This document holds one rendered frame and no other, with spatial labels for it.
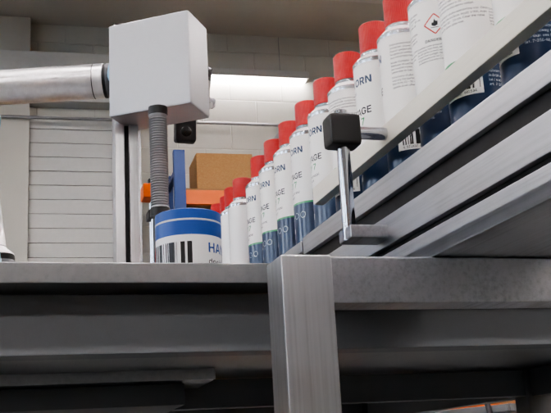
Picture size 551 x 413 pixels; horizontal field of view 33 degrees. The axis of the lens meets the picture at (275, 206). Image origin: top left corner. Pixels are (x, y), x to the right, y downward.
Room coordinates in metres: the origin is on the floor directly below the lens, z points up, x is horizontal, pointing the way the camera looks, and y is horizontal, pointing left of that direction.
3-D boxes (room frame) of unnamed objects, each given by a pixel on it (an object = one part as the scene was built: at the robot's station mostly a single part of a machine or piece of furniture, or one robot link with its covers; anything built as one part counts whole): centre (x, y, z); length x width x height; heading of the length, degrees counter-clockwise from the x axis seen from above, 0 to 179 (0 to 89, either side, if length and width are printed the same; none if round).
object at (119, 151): (1.74, 0.29, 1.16); 0.04 x 0.04 x 0.67; 17
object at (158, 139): (1.64, 0.21, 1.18); 0.04 x 0.04 x 0.21
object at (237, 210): (1.47, 0.05, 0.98); 0.05 x 0.05 x 0.20
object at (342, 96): (1.00, -0.09, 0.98); 0.05 x 0.05 x 0.20
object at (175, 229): (0.97, 0.09, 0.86); 0.07 x 0.07 x 0.07
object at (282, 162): (1.21, -0.03, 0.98); 0.05 x 0.05 x 0.20
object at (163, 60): (1.70, 0.21, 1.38); 0.17 x 0.10 x 0.19; 72
